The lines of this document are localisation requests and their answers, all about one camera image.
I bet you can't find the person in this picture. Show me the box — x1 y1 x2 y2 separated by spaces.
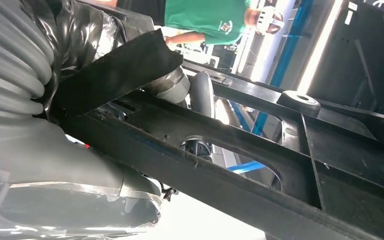
158 0 287 47

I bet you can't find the blue metal shelf rack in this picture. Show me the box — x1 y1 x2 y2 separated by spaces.
226 0 316 175

